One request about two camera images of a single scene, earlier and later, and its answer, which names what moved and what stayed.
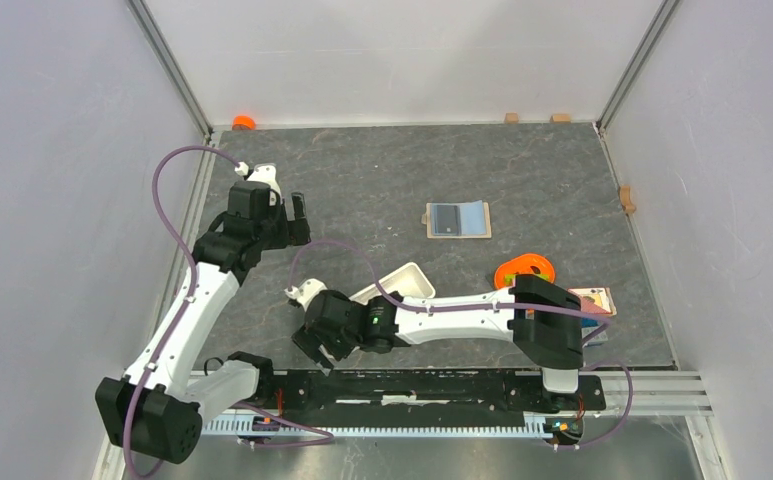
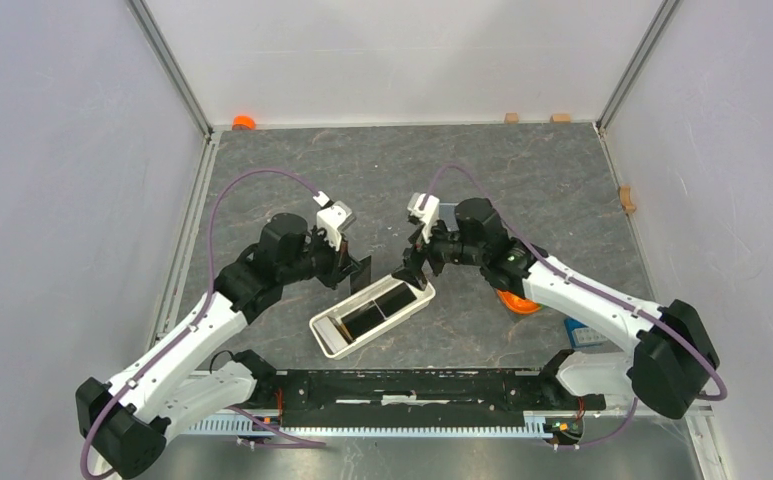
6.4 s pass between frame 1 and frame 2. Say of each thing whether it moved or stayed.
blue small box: stayed
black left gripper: moved
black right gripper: moved
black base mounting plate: stayed
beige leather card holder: moved
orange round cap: stayed
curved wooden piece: stayed
